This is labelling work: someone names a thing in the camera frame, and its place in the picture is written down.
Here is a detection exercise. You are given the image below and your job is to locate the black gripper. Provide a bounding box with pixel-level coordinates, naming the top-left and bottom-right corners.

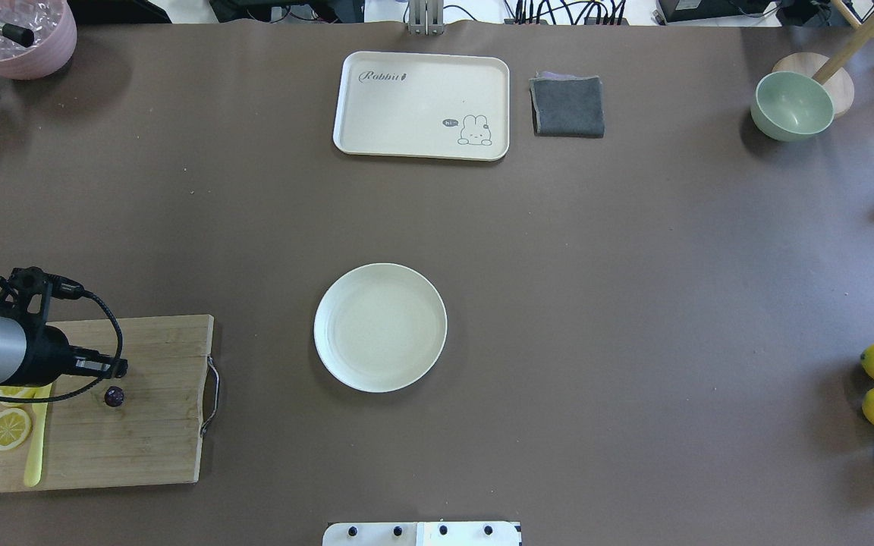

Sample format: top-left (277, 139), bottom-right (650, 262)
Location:
top-left (0, 267), bottom-right (129, 387)

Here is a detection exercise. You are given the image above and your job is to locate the dark red cherry pair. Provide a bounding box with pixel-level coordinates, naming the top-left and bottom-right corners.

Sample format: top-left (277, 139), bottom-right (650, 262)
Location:
top-left (103, 386), bottom-right (125, 408)

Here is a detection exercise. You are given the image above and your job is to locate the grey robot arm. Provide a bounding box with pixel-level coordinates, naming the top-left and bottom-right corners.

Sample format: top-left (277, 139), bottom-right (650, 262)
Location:
top-left (0, 267), bottom-right (128, 387)

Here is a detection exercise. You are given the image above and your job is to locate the cream rabbit tray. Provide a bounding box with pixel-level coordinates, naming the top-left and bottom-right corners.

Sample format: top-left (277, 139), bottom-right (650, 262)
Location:
top-left (333, 51), bottom-right (511, 162)

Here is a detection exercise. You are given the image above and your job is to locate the wooden cutting board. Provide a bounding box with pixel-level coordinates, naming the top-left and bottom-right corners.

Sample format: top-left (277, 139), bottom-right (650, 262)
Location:
top-left (0, 315), bottom-right (214, 493)

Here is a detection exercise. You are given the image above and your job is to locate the yellow plastic knife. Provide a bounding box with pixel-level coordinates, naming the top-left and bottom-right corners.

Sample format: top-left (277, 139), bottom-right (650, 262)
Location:
top-left (22, 402), bottom-right (49, 488)

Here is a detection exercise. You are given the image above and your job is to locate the lemon half near centre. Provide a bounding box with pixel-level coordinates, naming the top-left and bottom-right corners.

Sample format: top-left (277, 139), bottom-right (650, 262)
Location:
top-left (0, 386), bottom-right (38, 400)

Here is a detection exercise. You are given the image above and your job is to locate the lemon half near edge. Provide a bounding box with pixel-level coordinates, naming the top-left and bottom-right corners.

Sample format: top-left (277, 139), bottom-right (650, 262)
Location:
top-left (0, 407), bottom-right (33, 450)

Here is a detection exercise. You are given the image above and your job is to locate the round cream plate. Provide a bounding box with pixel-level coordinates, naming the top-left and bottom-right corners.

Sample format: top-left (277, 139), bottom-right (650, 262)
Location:
top-left (313, 263), bottom-right (448, 393)

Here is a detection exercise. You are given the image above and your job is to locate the pink ribbed bowl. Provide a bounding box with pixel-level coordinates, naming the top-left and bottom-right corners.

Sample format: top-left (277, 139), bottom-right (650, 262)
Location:
top-left (0, 1), bottom-right (77, 80)

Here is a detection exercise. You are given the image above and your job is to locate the folded grey cloth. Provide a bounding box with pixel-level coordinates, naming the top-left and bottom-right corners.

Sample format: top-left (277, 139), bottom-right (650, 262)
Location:
top-left (530, 71), bottom-right (605, 138)

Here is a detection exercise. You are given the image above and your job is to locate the light green bowl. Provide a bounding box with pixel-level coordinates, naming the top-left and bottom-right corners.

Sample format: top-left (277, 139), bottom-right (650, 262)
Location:
top-left (750, 71), bottom-right (835, 143)

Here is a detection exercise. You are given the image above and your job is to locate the wooden stand with base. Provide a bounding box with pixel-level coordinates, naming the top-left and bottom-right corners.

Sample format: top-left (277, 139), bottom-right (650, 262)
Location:
top-left (772, 1), bottom-right (874, 120)

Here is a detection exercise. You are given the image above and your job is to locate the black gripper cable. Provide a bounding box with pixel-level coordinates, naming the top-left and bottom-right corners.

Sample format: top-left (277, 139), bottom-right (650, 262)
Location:
top-left (0, 277), bottom-right (124, 403)

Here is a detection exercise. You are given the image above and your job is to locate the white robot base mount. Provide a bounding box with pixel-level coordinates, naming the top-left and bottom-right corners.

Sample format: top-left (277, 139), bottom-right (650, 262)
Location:
top-left (322, 519), bottom-right (523, 545)

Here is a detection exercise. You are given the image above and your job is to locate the metal camera post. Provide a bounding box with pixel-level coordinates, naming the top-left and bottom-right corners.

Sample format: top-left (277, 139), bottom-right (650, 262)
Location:
top-left (406, 0), bottom-right (446, 36)

